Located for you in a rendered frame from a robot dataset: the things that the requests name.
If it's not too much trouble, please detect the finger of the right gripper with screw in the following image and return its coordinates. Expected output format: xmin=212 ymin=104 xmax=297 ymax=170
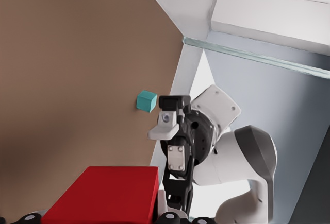
xmin=147 ymin=110 xmax=180 ymax=141

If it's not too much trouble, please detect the finger of the right gripper plate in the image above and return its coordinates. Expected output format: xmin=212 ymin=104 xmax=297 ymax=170
xmin=167 ymin=145 xmax=187 ymax=171

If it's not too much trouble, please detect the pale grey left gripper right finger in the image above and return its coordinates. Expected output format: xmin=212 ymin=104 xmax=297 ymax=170
xmin=154 ymin=189 xmax=182 ymax=224

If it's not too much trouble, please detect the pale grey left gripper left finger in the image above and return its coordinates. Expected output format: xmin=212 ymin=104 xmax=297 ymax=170
xmin=15 ymin=209 xmax=49 ymax=224

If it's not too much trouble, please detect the red wooden cube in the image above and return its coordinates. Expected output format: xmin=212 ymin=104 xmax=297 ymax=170
xmin=40 ymin=166 xmax=160 ymax=224

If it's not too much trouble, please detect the blue wooden cube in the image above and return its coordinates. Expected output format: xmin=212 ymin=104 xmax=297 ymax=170
xmin=136 ymin=89 xmax=158 ymax=113

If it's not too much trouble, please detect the glassy silver frame bar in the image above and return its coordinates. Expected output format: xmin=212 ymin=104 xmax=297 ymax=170
xmin=183 ymin=36 xmax=330 ymax=78

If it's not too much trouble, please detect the white frame beam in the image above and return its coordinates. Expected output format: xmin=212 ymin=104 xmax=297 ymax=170
xmin=210 ymin=0 xmax=330 ymax=55

